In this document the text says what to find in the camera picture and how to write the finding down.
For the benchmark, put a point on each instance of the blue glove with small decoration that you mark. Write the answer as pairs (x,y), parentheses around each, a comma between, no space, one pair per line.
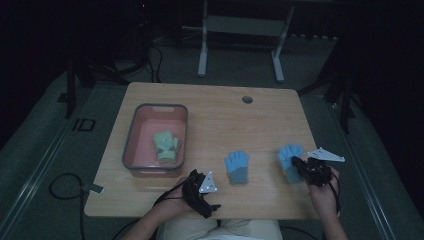
(287,160)

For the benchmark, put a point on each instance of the person's right hand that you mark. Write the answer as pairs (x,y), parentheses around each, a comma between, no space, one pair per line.
(325,198)

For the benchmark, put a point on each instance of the blue glove with grey cuff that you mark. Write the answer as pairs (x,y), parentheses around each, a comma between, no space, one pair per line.
(237,166)

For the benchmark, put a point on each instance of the metal floor rail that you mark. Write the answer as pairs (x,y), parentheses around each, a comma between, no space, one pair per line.
(366,186)
(36,173)

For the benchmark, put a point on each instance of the pink basin with grey rim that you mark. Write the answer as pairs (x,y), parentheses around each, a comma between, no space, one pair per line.
(146,150)

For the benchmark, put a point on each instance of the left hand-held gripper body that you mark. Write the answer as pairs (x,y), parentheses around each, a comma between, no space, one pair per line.
(200,190)

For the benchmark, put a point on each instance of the green mitten with buttons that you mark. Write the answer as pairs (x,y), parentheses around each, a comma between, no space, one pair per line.
(165,146)

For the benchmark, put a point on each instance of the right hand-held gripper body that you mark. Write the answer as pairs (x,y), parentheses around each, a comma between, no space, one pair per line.
(318,171)

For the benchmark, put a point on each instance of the person's light trousers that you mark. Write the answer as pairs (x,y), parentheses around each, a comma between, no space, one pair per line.
(226,230)

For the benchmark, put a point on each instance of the white metal table frame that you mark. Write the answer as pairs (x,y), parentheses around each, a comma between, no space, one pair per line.
(245,26)

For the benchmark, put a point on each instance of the person's left hand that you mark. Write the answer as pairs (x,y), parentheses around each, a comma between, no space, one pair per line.
(175,205)

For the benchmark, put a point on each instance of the plain green mitten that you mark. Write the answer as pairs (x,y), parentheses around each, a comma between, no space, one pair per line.
(176,148)

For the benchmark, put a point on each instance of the black tripod stand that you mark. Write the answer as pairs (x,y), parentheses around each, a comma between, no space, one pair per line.
(345,100)
(71,90)

